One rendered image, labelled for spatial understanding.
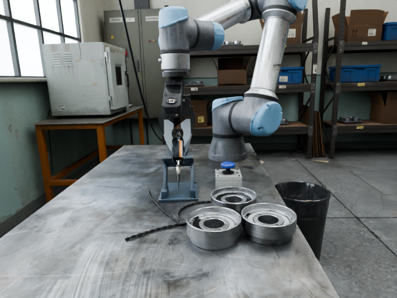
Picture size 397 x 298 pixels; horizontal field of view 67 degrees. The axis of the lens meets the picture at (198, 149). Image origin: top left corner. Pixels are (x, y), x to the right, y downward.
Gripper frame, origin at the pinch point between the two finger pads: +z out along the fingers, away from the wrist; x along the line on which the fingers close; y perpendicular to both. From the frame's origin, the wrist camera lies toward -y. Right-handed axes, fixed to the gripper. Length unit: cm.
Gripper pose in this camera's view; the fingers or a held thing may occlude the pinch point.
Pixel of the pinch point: (178, 147)
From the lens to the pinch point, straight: 81.1
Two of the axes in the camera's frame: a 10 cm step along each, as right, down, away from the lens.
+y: 0.0, -2.3, 9.7
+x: -10.0, 0.3, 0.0
